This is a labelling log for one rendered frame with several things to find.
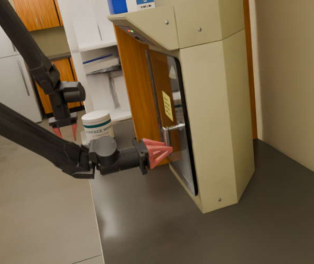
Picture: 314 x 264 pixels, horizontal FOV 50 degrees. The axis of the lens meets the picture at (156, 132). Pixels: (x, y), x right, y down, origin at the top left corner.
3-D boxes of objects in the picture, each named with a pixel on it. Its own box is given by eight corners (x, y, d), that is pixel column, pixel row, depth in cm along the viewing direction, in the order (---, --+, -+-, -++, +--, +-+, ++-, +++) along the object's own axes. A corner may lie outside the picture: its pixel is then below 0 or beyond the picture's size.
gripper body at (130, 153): (137, 135, 95) (111, 142, 93) (147, 153, 86) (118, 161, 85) (140, 154, 98) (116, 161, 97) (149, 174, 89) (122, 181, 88)
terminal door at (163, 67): (167, 157, 123) (148, 47, 108) (198, 198, 95) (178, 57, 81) (165, 158, 123) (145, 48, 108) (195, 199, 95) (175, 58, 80)
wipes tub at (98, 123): (113, 135, 168) (107, 107, 163) (117, 144, 156) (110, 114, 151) (87, 142, 166) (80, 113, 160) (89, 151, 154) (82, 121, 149)
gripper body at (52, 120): (78, 121, 122) (73, 101, 119) (50, 128, 120) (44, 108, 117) (77, 116, 128) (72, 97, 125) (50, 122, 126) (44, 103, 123)
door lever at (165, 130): (184, 153, 94) (181, 149, 96) (181, 123, 90) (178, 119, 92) (166, 158, 93) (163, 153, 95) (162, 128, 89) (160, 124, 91)
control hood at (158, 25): (147, 41, 109) (142, 9, 105) (180, 49, 79) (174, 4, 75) (113, 48, 106) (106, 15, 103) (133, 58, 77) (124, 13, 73)
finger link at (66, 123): (82, 142, 125) (75, 118, 121) (62, 146, 123) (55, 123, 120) (80, 135, 131) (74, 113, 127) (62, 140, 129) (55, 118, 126)
